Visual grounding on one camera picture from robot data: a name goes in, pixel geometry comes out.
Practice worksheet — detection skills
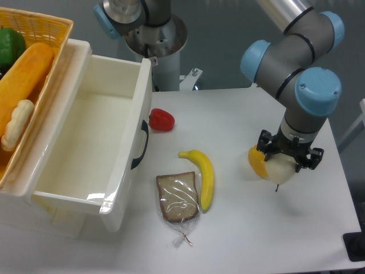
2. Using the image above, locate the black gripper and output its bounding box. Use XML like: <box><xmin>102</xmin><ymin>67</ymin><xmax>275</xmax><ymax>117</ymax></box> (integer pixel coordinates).
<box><xmin>256</xmin><ymin>130</ymin><xmax>324</xmax><ymax>173</ymax></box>

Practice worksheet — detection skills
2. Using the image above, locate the pale white pear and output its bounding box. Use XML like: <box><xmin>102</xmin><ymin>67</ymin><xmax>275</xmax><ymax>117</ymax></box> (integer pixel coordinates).
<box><xmin>265</xmin><ymin>154</ymin><xmax>297</xmax><ymax>192</ymax></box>

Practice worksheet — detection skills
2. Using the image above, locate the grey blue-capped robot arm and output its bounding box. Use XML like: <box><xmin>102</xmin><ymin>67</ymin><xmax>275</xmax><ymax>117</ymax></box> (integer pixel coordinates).
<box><xmin>94</xmin><ymin>1</ymin><xmax>344</xmax><ymax>170</ymax></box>

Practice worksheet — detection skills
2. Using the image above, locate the open upper white drawer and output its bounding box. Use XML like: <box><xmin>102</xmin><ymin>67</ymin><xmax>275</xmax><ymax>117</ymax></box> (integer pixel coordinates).
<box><xmin>33</xmin><ymin>55</ymin><xmax>152</xmax><ymax>232</ymax></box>

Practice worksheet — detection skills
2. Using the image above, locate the white drawer cabinet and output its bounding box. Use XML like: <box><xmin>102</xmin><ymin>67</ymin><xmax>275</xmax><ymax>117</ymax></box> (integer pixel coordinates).
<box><xmin>0</xmin><ymin>38</ymin><xmax>94</xmax><ymax>240</ymax></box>

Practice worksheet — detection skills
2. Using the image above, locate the yellow bell pepper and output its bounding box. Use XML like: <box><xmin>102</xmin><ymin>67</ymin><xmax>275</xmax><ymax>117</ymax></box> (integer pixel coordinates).
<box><xmin>248</xmin><ymin>145</ymin><xmax>269</xmax><ymax>179</ymax></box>

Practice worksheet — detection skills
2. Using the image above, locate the yellow banana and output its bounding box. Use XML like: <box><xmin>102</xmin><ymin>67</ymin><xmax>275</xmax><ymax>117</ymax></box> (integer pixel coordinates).
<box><xmin>178</xmin><ymin>150</ymin><xmax>215</xmax><ymax>213</ymax></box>

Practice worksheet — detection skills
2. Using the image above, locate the black device at table corner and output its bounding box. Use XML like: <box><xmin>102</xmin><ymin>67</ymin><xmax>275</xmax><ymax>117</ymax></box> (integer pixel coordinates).
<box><xmin>343</xmin><ymin>232</ymin><xmax>364</xmax><ymax>262</ymax></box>

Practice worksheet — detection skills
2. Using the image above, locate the bagged brown bread slice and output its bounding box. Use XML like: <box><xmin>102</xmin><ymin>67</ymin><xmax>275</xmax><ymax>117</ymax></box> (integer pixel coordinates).
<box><xmin>156</xmin><ymin>171</ymin><xmax>200</xmax><ymax>248</ymax></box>

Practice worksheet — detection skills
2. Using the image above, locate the red bell pepper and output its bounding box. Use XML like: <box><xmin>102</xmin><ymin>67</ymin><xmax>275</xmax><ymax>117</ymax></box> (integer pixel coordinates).
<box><xmin>149</xmin><ymin>108</ymin><xmax>175</xmax><ymax>132</ymax></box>

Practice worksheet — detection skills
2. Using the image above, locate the cream white croissant pastry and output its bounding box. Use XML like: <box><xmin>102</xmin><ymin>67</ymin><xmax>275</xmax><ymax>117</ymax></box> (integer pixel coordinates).
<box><xmin>1</xmin><ymin>99</ymin><xmax>34</xmax><ymax>152</ymax></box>

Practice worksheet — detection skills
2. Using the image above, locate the orange baguette loaf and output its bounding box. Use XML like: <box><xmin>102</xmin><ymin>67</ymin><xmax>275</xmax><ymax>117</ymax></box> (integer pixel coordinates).
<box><xmin>1</xmin><ymin>42</ymin><xmax>54</xmax><ymax>135</ymax></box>

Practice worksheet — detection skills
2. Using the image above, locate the yellow wicker basket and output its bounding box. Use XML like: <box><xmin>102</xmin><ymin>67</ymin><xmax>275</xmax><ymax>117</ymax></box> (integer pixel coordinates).
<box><xmin>1</xmin><ymin>7</ymin><xmax>74</xmax><ymax>186</ymax></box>

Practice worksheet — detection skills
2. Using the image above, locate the green bell pepper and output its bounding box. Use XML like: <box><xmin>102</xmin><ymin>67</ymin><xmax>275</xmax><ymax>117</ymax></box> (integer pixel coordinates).
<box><xmin>1</xmin><ymin>27</ymin><xmax>26</xmax><ymax>71</ymax></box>

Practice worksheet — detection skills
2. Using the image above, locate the white metal frame at right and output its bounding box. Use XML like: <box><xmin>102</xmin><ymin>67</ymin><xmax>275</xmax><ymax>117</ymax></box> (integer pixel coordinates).
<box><xmin>337</xmin><ymin>99</ymin><xmax>364</xmax><ymax>153</ymax></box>

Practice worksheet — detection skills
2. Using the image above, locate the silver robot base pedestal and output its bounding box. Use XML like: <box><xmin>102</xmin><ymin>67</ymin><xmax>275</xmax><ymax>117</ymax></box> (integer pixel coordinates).
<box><xmin>125</xmin><ymin>14</ymin><xmax>202</xmax><ymax>91</ymax></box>

